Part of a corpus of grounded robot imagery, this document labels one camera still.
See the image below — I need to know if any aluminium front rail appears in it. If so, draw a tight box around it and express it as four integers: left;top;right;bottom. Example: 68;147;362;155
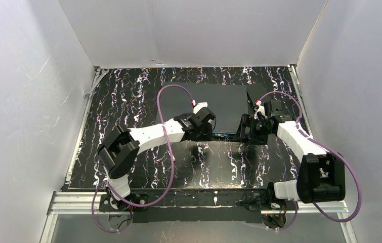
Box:
48;190;349;214

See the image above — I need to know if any metal wrench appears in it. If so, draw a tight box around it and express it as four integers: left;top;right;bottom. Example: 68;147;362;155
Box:
83;69;109;98

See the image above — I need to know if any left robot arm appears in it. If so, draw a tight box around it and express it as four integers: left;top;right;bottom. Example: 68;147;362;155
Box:
97;107;216;207

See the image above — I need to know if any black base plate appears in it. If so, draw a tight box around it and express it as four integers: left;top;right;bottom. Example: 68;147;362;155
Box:
98;189;297;226

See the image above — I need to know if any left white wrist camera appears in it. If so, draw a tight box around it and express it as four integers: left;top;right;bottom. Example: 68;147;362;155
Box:
193;102;208;114

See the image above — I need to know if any large teal network switch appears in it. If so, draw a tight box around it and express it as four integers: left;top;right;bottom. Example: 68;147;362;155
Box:
160;83;249;138

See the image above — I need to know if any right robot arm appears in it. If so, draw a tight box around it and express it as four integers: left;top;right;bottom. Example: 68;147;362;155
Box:
233;101;346;204

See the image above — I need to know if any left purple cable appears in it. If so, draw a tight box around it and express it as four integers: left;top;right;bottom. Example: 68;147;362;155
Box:
91;84;196;234

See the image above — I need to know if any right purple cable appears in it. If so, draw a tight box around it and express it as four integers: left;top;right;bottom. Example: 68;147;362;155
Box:
254;91;363;232

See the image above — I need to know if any small black network switch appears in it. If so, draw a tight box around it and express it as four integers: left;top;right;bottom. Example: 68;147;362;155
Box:
246;83;267;116

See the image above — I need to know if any purple cable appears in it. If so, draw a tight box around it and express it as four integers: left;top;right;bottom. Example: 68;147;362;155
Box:
254;91;363;232
91;84;196;234

